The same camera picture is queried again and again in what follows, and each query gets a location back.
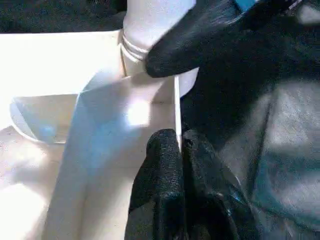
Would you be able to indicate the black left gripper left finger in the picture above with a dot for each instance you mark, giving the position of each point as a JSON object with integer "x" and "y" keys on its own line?
{"x": 157, "y": 200}

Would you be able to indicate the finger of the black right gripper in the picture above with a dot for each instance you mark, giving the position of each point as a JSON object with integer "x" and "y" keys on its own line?
{"x": 210, "y": 35}

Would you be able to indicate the white plastic table top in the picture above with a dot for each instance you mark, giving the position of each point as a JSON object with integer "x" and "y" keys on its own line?
{"x": 50, "y": 75}

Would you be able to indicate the white plastic table leg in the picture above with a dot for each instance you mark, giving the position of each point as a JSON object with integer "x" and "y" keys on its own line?
{"x": 150, "y": 25}

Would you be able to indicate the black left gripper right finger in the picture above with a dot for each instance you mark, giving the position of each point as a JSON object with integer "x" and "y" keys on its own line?
{"x": 215, "y": 200}

